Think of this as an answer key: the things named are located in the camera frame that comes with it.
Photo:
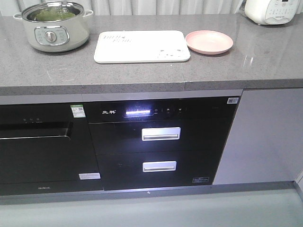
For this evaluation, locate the cream bear serving tray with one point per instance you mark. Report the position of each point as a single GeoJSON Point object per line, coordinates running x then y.
{"type": "Point", "coordinates": [141, 47]}

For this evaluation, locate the grey side cabinet door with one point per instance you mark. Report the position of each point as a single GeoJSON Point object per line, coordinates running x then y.
{"type": "Point", "coordinates": [298, 183]}

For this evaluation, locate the black built-in dishwasher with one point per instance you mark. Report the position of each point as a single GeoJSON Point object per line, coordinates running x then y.
{"type": "Point", "coordinates": [46, 148]}

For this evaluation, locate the white blender appliance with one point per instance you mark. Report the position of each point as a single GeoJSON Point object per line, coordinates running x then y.
{"type": "Point", "coordinates": [271, 12]}

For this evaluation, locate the pale green electric cooking pot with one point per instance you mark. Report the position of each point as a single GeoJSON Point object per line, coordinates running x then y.
{"type": "Point", "coordinates": [56, 36]}

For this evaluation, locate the pink round plate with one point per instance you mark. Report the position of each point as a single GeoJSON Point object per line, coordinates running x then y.
{"type": "Point", "coordinates": [208, 42]}

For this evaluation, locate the green lettuce leaf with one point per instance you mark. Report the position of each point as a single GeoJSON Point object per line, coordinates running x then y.
{"type": "Point", "coordinates": [53, 14]}

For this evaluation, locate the black built-in drawer sterilizer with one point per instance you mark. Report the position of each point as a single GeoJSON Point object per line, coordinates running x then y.
{"type": "Point", "coordinates": [160, 142]}

